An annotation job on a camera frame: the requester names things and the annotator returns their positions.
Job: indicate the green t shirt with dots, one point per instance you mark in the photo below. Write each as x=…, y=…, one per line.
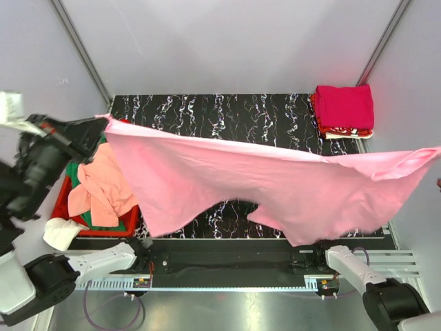
x=71, y=172

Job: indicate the folded red white t shirt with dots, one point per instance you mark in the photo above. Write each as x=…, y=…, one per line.
x=337, y=133

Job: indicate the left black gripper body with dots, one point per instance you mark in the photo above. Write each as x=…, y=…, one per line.
x=63, y=134

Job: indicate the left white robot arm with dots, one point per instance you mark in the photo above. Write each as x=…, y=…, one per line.
x=46, y=146

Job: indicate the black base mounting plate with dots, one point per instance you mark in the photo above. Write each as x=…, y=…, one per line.
x=171, y=257

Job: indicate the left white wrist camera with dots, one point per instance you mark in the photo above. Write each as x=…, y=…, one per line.
x=11, y=107

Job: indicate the folded magenta t shirt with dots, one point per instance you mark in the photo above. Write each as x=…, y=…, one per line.
x=347, y=107

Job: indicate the salmon t shirt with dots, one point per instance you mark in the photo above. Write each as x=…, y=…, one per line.
x=100, y=191

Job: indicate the red plastic bin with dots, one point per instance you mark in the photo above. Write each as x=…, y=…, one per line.
x=129, y=220

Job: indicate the black marble pattern mat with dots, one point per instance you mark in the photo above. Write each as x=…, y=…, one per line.
x=281, y=120

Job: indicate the pink t shirt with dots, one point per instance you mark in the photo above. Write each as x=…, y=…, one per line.
x=306, y=196

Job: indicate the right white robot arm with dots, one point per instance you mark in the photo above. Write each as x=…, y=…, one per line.
x=390, y=304

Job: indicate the white cable duct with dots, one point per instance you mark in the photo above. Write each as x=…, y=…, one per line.
x=159, y=284

